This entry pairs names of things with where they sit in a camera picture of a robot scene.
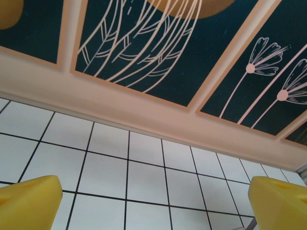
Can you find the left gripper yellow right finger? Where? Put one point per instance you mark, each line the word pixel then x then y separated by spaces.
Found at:
pixel 280 206

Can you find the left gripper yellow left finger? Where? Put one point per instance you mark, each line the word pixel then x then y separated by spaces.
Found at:
pixel 26 206

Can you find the aluminium corner post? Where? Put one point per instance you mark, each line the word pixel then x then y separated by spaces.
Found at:
pixel 302 174

